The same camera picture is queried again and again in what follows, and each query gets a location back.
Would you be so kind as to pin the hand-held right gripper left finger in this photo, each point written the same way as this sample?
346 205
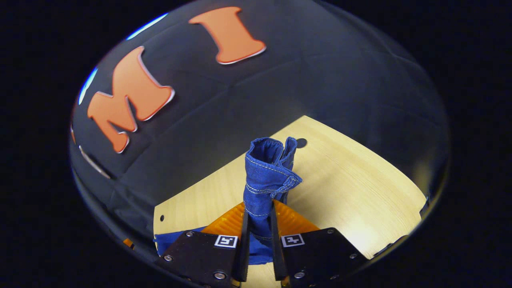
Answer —
204 256

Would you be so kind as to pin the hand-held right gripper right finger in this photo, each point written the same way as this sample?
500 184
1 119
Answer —
320 256

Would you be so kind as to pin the blue denim jeans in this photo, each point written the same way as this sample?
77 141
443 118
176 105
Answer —
266 180

